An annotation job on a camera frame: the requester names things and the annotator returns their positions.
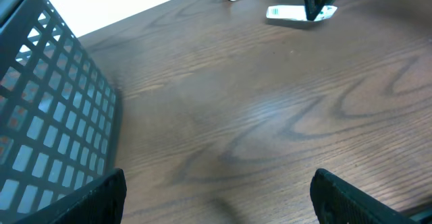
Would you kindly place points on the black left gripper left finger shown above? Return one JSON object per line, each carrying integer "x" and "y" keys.
{"x": 99, "y": 202}

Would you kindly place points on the white green medicine box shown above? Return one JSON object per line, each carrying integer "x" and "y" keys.
{"x": 297, "y": 13}

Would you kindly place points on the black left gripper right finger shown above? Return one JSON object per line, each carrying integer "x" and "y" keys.
{"x": 335, "y": 201}

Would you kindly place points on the grey plastic basket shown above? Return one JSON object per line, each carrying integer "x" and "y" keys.
{"x": 59, "y": 114}

